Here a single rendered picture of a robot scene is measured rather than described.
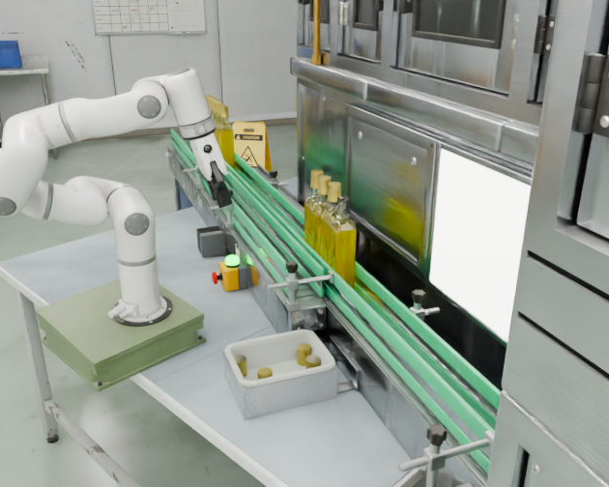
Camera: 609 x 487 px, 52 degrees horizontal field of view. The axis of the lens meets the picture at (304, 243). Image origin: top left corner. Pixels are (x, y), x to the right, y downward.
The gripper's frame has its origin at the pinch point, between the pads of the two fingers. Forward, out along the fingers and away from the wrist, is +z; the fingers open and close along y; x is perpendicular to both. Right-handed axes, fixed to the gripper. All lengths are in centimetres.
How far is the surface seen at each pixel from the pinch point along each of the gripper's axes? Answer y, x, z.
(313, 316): -7.1, -11.4, 36.3
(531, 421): -95, -9, -3
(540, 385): -96, -10, -8
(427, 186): -20.2, -41.4, 7.6
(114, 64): 591, -17, 44
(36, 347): 78, 69, 59
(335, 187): 2.1, -28.1, 10.0
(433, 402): -53, -18, 33
